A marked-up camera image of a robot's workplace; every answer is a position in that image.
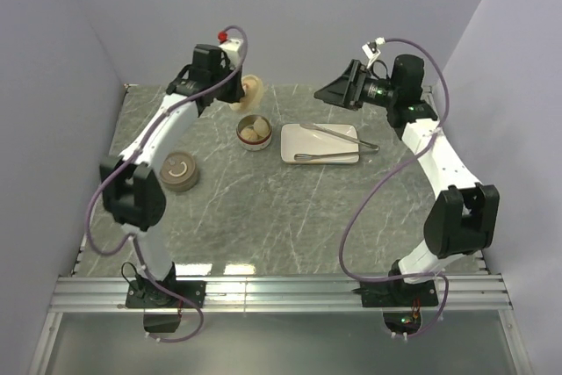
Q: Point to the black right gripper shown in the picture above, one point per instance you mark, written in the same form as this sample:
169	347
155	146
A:
348	90

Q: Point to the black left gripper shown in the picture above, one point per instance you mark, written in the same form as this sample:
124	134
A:
238	91

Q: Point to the cream round lid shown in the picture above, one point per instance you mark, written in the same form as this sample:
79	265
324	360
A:
253	88

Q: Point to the white peeled egg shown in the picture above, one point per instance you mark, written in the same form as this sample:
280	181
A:
261	127

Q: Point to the beige steamed bun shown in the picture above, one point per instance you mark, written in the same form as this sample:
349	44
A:
249	134

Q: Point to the red striped steel tin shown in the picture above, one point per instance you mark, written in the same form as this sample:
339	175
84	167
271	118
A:
253	146

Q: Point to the metal serving tongs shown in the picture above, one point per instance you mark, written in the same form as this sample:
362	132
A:
344	131

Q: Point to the brown round lid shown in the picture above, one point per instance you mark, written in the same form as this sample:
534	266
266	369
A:
177	168

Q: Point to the grey steel tin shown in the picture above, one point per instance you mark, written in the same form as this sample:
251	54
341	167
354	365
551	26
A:
180	182

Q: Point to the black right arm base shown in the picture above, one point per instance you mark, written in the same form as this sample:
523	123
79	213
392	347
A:
396	293

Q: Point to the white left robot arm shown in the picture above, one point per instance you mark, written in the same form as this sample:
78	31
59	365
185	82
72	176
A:
132	193

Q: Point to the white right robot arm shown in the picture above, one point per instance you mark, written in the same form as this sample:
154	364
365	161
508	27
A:
462	219

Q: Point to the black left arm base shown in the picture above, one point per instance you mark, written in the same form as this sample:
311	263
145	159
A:
142	294

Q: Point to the white rectangular plate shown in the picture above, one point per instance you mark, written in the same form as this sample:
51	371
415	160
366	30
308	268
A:
294	139

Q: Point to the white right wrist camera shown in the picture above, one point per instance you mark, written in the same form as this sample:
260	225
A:
372	51

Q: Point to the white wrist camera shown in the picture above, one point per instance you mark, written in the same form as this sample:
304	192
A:
231	46
372	51

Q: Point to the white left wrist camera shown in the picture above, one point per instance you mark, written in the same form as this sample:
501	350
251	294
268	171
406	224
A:
231	46

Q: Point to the aluminium mounting rail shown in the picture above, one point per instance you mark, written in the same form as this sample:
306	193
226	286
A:
273	294

